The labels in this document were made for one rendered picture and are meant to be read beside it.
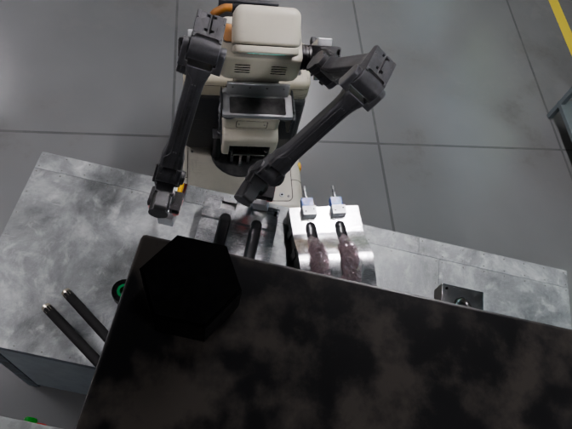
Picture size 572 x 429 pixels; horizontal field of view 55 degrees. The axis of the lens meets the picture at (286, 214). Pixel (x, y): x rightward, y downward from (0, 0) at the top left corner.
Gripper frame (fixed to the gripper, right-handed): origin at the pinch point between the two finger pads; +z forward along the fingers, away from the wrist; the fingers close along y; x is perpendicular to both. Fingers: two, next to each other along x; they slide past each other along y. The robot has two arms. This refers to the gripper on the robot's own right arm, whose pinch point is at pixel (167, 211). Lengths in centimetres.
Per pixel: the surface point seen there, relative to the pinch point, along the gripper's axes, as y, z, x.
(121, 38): -78, 99, 155
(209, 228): 14.2, 6.5, 0.6
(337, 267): 59, 6, -3
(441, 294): 96, 8, -3
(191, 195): 3.5, 15.4, 16.1
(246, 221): 25.5, 6.2, 6.1
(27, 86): -114, 98, 104
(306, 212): 45.4, 7.1, 15.7
